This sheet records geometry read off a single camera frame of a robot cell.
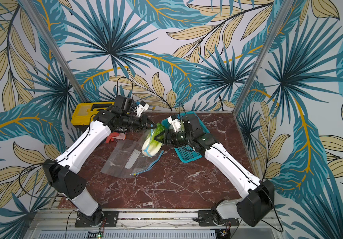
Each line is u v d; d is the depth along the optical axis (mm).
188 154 973
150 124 717
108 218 737
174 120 663
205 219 738
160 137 678
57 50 831
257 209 391
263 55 855
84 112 970
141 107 703
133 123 639
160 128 713
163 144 617
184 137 606
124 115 627
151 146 717
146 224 730
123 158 928
